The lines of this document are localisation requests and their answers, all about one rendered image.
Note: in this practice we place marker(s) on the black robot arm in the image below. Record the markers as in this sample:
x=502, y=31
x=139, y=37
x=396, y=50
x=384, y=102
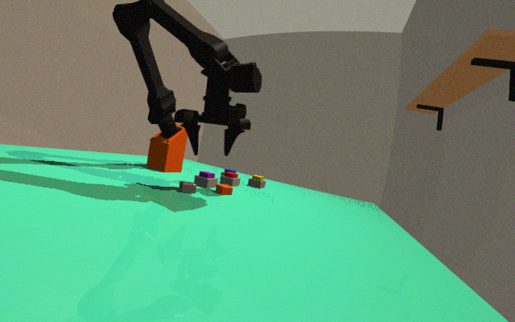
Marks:
x=210, y=52

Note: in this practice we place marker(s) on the yellow button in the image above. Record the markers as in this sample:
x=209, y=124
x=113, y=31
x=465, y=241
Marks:
x=257, y=182

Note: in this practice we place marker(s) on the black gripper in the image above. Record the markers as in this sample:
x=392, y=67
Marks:
x=190, y=119

